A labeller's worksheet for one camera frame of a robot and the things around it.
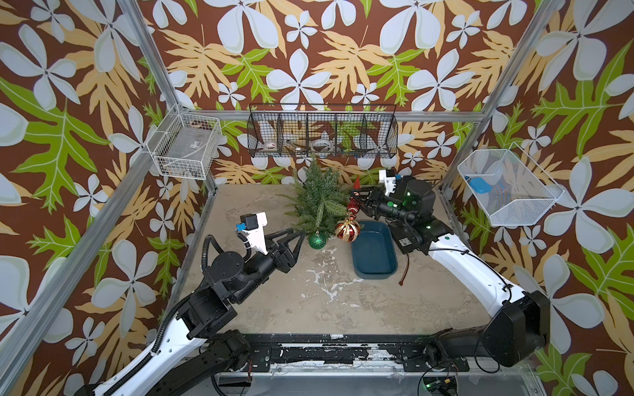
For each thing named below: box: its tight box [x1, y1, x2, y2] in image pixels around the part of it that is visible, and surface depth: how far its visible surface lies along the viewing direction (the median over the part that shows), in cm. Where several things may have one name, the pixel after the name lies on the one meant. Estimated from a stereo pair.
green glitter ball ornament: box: [307, 230, 327, 250], surface depth 78 cm
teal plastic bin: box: [351, 221, 398, 280], surface depth 95 cm
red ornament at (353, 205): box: [346, 177, 361, 219], surface depth 69 cm
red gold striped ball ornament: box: [335, 214, 361, 244], surface depth 71 cm
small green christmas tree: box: [275, 155, 351, 236], surface depth 76 cm
